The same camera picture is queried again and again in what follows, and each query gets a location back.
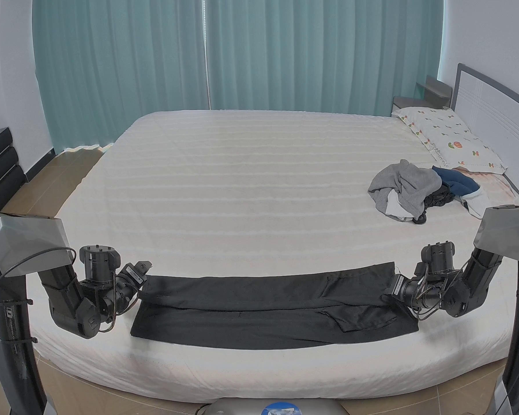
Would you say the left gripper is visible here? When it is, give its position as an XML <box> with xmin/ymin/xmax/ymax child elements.
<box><xmin>116</xmin><ymin>259</ymin><xmax>153</xmax><ymax>303</ymax></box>

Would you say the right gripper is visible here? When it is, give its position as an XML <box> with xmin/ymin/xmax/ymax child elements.
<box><xmin>390</xmin><ymin>273</ymin><xmax>417</xmax><ymax>309</ymax></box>

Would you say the black T-shirt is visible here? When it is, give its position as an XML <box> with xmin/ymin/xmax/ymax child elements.
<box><xmin>130</xmin><ymin>262</ymin><xmax>419</xmax><ymax>350</ymax></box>

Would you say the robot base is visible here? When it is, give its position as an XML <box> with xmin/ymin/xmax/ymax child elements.
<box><xmin>199</xmin><ymin>398</ymin><xmax>342</xmax><ymax>415</ymax></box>

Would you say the pile of clothes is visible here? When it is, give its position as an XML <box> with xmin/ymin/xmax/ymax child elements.
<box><xmin>368</xmin><ymin>159</ymin><xmax>490</xmax><ymax>225</ymax></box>

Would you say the bed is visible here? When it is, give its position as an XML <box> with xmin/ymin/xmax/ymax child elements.
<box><xmin>28</xmin><ymin>63</ymin><xmax>519</xmax><ymax>403</ymax></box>

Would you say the white printed pillow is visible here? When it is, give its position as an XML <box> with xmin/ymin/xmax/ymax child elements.
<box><xmin>391</xmin><ymin>106</ymin><xmax>507</xmax><ymax>175</ymax></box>

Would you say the black chest of drawers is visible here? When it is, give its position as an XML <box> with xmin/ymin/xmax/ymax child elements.
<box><xmin>0</xmin><ymin>128</ymin><xmax>27</xmax><ymax>206</ymax></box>

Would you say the grey bedside table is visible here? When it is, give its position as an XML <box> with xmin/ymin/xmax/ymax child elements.
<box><xmin>392</xmin><ymin>75</ymin><xmax>453</xmax><ymax>111</ymax></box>

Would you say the blue-green curtain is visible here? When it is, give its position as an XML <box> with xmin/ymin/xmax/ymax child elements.
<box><xmin>34</xmin><ymin>0</ymin><xmax>210</xmax><ymax>154</ymax></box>
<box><xmin>205</xmin><ymin>0</ymin><xmax>445</xmax><ymax>116</ymax></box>

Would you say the black cable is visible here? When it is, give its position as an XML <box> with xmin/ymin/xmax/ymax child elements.
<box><xmin>0</xmin><ymin>246</ymin><xmax>77</xmax><ymax>303</ymax></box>
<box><xmin>415</xmin><ymin>304</ymin><xmax>444</xmax><ymax>321</ymax></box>

